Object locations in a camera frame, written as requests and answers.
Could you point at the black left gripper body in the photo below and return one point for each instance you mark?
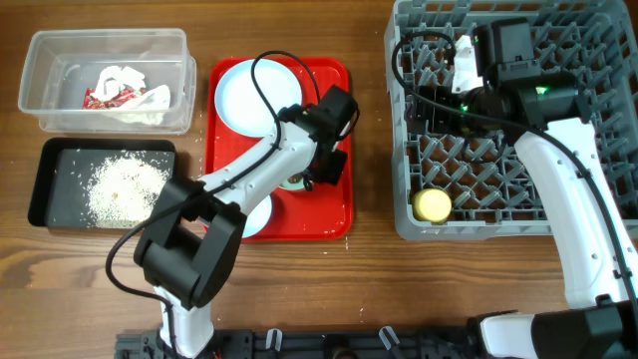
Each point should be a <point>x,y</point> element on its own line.
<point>331,170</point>

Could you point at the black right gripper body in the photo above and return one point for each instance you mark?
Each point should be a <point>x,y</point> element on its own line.
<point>442,122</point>

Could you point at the green bowl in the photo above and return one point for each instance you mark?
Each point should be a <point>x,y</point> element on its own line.
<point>294,183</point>

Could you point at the light blue bowl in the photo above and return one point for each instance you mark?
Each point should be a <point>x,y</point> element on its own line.
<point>258,218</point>

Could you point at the yellow plastic cup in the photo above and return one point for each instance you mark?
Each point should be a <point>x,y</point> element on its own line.
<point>432,204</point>

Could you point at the light blue plate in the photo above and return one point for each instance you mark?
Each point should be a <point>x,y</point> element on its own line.
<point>241,108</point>

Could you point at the white rice pile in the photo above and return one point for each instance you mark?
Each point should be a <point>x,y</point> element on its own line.
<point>123,189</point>

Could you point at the red snack wrapper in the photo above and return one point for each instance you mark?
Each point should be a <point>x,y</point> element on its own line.
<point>93,103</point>

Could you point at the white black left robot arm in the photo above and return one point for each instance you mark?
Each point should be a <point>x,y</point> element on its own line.
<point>188,249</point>

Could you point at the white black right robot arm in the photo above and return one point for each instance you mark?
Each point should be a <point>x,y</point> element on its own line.
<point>547,119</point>

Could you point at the grey dishwasher rack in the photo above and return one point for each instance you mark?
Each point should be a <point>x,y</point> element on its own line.
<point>491,193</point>

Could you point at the black food waste tray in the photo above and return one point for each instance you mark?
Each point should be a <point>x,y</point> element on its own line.
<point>61,193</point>

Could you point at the clear plastic waste bin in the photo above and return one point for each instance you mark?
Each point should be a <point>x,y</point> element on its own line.
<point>61,65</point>

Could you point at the red serving tray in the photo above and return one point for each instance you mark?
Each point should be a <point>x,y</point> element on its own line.
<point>327,212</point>

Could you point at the black mounting rail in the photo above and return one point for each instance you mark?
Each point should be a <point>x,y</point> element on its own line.
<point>387,342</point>

